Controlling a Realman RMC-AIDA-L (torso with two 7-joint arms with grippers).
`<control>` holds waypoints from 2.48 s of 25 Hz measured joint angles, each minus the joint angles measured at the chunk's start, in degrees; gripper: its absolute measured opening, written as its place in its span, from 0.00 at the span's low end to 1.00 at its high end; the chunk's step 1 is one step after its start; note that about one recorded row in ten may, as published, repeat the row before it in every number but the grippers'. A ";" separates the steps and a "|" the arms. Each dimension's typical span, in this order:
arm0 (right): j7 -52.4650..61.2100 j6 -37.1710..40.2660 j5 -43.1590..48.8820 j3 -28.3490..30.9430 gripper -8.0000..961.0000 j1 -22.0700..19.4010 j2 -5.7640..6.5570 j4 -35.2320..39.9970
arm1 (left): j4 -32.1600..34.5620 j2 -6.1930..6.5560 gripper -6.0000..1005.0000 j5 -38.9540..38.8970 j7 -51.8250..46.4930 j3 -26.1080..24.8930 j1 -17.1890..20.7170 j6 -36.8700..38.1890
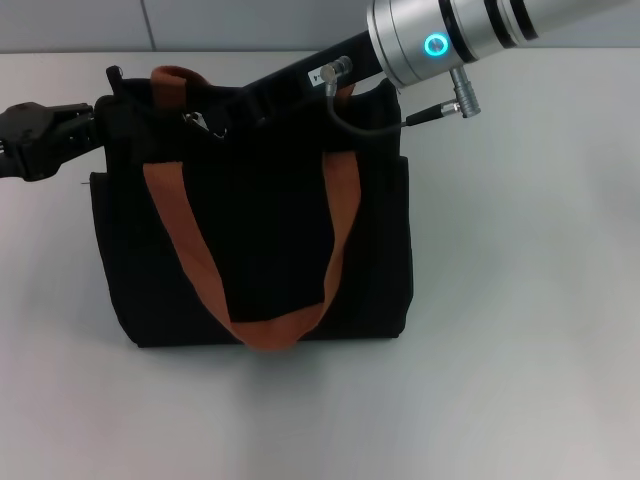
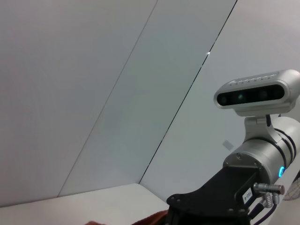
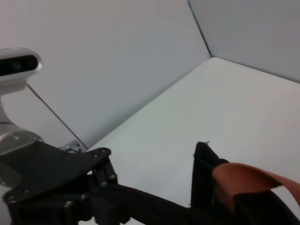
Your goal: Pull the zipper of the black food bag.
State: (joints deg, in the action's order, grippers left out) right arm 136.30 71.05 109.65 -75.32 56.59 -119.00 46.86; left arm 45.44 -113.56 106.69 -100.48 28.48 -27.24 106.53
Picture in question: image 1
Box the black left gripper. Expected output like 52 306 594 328
0 101 102 184

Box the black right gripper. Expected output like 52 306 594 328
221 31 390 134

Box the black bag with orange handles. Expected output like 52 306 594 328
88 63 417 354

